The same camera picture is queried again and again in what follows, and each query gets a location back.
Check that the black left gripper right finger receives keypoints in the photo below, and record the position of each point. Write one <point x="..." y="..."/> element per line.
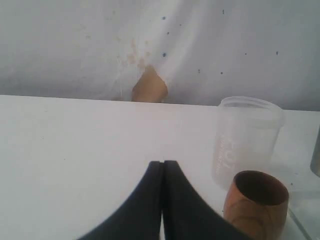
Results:
<point x="186" y="216"/>

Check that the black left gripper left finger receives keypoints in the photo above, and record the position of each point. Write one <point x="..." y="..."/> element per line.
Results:
<point x="139" y="217"/>

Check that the brown wooden cup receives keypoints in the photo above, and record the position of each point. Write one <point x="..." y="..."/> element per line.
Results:
<point x="257" y="205"/>

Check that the stainless steel cup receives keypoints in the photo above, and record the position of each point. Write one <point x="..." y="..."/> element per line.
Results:
<point x="315" y="160"/>

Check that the translucent plastic jar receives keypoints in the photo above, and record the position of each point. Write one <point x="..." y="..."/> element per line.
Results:
<point x="246" y="133"/>

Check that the white rectangular tray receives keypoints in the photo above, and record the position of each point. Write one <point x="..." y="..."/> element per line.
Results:
<point x="308" y="227"/>

